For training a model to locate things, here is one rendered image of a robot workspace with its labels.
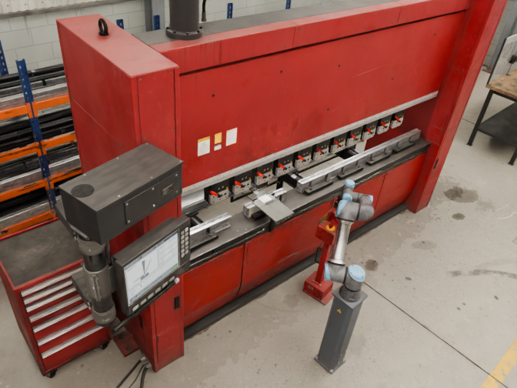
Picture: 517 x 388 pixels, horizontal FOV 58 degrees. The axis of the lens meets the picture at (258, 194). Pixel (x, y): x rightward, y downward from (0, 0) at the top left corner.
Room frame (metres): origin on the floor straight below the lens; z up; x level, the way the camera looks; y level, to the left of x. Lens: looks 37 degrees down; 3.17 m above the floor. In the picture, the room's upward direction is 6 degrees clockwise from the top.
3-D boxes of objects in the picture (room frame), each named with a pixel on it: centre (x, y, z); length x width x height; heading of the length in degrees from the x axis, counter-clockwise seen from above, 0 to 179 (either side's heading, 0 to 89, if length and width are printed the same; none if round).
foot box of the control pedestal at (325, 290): (2.85, -0.64, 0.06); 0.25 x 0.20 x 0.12; 55
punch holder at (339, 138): (3.36, -0.58, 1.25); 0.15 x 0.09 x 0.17; 133
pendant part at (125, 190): (1.66, 0.60, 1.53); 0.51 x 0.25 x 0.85; 147
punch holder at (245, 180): (2.67, 0.14, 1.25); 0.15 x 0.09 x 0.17; 133
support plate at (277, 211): (2.72, -0.12, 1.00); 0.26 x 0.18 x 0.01; 43
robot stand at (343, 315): (2.16, -0.69, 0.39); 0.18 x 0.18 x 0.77; 47
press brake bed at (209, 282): (3.24, -0.52, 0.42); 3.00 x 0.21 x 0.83; 133
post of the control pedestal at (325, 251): (2.86, -0.61, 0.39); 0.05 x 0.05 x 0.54; 55
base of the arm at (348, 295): (2.16, -0.69, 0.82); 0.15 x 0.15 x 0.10
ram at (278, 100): (3.28, -0.49, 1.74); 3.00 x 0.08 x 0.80; 133
